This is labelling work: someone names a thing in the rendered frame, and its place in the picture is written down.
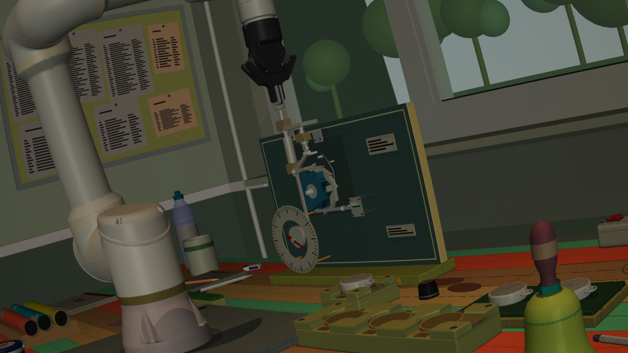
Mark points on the red tube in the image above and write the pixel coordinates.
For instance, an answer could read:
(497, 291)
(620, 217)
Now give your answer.
(17, 322)

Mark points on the cream mug with green stripe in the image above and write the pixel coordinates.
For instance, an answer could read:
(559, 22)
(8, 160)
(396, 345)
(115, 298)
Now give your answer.
(201, 255)

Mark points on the grey flat book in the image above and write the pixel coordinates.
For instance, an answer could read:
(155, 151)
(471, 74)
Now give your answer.
(83, 303)

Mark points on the grey bottle with blue cap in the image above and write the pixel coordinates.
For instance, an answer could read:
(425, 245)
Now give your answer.
(183, 218)

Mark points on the teal tube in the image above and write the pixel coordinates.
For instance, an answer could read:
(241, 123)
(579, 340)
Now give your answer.
(34, 316)

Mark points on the orange pencil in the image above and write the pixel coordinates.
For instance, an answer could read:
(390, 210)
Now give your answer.
(201, 281)

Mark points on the red dial hand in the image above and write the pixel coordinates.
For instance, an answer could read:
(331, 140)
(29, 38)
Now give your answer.
(296, 241)

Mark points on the dark green tray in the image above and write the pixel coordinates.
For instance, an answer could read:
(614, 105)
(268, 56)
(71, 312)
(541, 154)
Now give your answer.
(608, 294)

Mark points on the white stopwatch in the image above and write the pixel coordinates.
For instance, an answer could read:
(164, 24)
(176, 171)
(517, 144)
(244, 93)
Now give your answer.
(357, 282)
(579, 287)
(508, 294)

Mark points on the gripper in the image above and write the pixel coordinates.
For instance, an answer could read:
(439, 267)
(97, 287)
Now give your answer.
(263, 39)

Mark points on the grey framed window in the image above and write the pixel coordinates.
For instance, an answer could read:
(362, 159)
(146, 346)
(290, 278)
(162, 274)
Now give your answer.
(515, 44)

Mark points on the dark green teaching model board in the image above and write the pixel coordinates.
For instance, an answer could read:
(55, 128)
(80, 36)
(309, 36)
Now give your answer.
(392, 196)

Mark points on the olive rack with pockets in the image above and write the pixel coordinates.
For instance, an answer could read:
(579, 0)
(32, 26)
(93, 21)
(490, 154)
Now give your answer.
(392, 336)

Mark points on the green book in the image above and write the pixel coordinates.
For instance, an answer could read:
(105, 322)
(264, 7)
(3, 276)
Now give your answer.
(206, 296)

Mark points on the red switch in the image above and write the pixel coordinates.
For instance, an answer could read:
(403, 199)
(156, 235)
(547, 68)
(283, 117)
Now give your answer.
(614, 217)

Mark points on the yellow tube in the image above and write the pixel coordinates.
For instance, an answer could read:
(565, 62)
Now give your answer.
(49, 311)

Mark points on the black round cap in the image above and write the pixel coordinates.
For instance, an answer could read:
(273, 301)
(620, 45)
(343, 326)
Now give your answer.
(429, 290)

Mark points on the blue round tin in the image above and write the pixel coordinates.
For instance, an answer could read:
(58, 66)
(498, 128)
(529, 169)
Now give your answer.
(10, 347)

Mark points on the blue toothed wheel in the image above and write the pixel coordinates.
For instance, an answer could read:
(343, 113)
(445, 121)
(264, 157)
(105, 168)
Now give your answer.
(314, 189)

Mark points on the cream box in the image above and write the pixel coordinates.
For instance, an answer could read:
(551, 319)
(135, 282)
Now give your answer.
(613, 235)

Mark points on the grey knurled tool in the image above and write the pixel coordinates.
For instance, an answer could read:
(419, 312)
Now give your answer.
(611, 339)

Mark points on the dark grey sheet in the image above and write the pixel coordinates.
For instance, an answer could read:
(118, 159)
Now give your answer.
(245, 328)

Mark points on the grey round dial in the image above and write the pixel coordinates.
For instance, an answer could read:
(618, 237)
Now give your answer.
(282, 245)

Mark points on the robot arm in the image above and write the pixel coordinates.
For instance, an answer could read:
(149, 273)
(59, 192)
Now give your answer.
(49, 98)

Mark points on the olive notice board with papers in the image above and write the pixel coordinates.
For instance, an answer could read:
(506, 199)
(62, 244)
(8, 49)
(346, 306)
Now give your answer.
(127, 83)

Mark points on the grey lever block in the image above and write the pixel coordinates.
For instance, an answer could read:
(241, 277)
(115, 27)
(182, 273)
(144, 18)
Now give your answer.
(356, 206)

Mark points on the grey label plate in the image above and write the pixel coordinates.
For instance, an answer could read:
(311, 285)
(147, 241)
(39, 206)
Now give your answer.
(381, 144)
(401, 231)

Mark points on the silver push rod with cap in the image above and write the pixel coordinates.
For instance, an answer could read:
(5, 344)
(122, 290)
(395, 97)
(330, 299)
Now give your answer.
(288, 142)

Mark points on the wooden tube stand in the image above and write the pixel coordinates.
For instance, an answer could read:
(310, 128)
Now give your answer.
(59, 331)

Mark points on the white wall pipe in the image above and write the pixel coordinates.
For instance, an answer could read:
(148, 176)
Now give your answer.
(233, 127)

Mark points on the olive check cradle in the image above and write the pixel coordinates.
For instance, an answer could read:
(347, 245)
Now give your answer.
(358, 296)

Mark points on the thin orange rod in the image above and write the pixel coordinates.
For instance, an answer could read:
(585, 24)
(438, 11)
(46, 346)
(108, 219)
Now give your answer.
(321, 258)

